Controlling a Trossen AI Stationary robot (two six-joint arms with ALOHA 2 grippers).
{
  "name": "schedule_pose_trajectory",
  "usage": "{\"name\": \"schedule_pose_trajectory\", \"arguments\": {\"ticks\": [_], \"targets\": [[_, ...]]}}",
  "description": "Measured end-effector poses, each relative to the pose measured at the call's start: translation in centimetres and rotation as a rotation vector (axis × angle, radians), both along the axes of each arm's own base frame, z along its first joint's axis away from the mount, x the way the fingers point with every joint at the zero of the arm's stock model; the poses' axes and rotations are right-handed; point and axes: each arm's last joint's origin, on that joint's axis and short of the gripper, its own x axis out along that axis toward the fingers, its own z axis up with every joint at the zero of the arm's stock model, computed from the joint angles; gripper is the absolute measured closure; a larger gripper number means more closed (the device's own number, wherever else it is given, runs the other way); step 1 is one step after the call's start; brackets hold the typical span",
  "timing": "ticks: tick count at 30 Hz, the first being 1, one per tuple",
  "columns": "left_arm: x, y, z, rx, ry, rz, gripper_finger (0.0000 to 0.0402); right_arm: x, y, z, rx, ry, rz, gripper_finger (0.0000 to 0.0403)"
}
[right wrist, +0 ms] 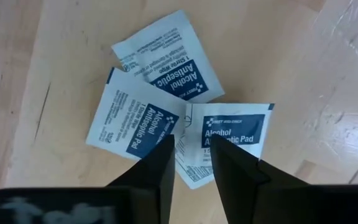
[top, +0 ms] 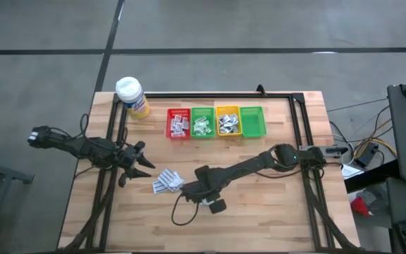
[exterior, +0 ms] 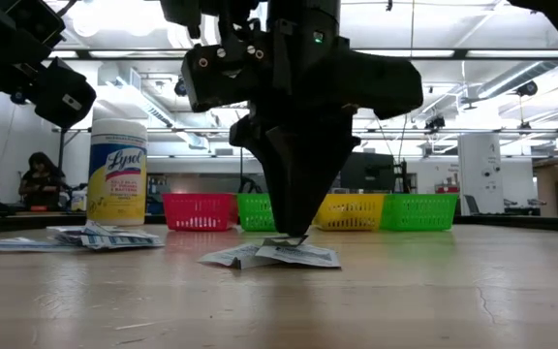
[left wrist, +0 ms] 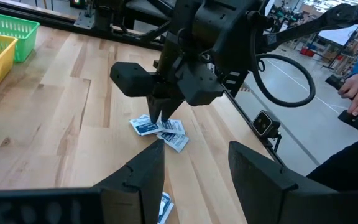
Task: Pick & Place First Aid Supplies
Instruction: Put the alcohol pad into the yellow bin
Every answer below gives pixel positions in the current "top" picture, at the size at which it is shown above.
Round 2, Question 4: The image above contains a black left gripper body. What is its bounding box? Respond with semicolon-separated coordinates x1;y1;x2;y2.
118;140;147;187

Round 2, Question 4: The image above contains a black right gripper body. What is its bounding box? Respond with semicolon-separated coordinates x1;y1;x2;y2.
194;164;227;214

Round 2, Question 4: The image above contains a blue striped white packet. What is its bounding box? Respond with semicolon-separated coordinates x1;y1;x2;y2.
157;168;179;186
152;181;168;195
169;172;185;193

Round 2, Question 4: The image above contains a red plastic basket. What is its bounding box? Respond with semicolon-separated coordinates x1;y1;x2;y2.
166;108;192;140

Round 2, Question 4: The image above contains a yellow Lysol wipes canister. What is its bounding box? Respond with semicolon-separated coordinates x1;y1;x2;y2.
114;76;152;120

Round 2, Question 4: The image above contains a green plastic basket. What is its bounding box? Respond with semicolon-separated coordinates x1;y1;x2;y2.
190;107;216;138
240;106;267;138

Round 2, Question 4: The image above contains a yellow plastic basket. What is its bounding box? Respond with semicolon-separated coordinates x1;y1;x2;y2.
216;105;243;138

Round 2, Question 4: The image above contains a grey metal stand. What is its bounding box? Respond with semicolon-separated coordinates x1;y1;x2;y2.
0;140;35;254

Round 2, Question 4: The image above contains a white paper sheet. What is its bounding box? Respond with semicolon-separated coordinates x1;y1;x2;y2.
340;164;364;179

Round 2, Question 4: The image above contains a red object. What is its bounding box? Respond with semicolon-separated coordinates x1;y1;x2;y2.
350;196;372;217

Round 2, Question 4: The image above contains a black power adapter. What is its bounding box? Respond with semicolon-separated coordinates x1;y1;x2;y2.
353;143;379;167

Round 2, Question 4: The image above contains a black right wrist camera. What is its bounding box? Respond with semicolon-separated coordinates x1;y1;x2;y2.
181;181;204;204

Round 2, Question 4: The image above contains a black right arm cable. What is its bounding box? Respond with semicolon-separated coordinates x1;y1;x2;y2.
171;192;200;226

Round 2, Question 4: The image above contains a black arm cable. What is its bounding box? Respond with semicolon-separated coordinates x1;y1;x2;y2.
171;192;200;226
78;112;130;152

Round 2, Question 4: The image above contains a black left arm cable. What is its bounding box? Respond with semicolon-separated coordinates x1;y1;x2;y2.
78;112;130;152

